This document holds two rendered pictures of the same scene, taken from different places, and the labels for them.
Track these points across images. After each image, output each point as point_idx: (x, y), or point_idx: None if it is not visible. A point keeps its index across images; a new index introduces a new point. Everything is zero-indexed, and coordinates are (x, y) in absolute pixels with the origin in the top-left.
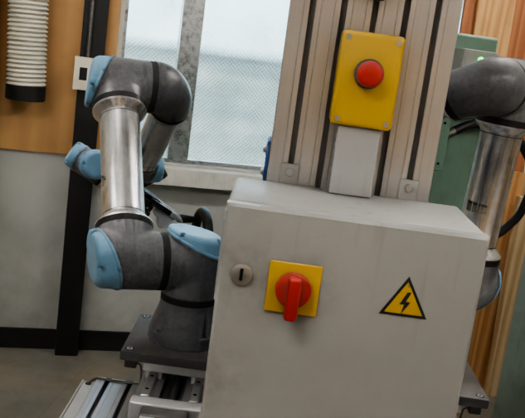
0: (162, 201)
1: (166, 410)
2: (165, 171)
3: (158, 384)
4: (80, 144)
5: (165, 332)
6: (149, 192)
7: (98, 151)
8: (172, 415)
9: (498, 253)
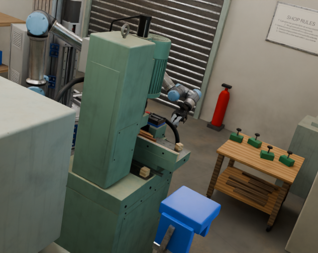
0: (181, 118)
1: (77, 94)
2: (178, 102)
3: None
4: (195, 89)
5: None
6: (180, 111)
7: (177, 83)
8: (75, 93)
9: (27, 80)
